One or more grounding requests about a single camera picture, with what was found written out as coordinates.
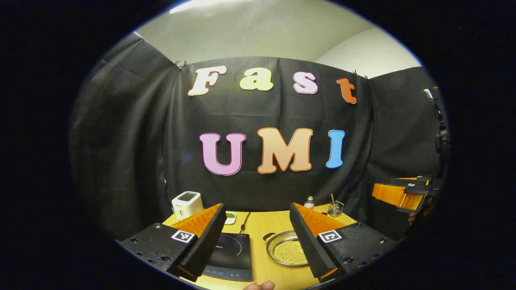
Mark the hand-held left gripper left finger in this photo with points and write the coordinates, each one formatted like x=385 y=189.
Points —
x=209 y=245

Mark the white divided dish of beans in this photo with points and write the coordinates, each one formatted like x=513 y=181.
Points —
x=230 y=218

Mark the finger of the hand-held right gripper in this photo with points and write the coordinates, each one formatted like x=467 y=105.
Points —
x=393 y=195
x=415 y=181

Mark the black cloth clip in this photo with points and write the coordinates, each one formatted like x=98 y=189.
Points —
x=356 y=73
x=181 y=64

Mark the white toaster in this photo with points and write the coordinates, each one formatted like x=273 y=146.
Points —
x=187 y=205

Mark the clear plastic bottle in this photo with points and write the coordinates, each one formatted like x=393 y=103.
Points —
x=309 y=203

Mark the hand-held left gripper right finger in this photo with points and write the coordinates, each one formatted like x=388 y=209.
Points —
x=308 y=249

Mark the black induction cooktop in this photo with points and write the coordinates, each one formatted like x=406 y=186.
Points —
x=234 y=257

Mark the glass holder with wooden stick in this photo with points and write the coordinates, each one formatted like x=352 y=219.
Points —
x=335 y=209

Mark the pile of soybeans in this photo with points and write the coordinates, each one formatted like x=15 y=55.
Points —
x=288 y=253

